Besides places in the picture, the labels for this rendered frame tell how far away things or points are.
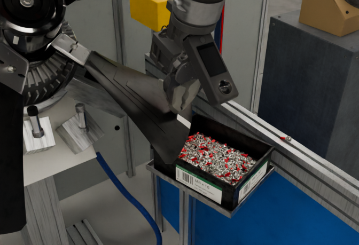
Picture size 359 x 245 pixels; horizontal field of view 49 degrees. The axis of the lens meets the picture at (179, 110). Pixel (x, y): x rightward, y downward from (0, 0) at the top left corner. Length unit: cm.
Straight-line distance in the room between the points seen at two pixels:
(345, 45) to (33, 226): 92
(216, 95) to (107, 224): 136
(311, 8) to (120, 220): 124
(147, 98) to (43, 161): 30
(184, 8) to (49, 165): 48
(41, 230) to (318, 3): 95
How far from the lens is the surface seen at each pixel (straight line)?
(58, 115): 91
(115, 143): 191
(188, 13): 58
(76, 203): 201
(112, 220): 190
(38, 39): 67
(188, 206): 102
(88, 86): 81
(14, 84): 71
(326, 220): 96
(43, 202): 106
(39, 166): 89
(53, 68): 81
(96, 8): 159
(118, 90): 68
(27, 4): 67
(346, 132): 125
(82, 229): 178
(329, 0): 115
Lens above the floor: 141
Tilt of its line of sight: 33 degrees down
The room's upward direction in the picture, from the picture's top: straight up
